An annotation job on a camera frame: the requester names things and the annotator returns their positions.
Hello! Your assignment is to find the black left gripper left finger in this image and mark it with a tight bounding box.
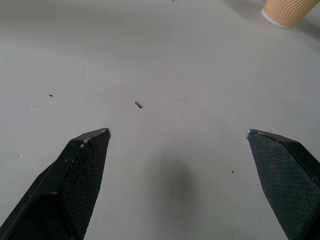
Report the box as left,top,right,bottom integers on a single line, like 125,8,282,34
0,127,112,240

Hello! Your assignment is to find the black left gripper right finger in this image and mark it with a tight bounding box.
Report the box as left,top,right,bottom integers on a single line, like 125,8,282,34
245,128,320,240

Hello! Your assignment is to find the orange ribbed paper cup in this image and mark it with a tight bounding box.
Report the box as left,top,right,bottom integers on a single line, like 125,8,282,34
261,0,320,30

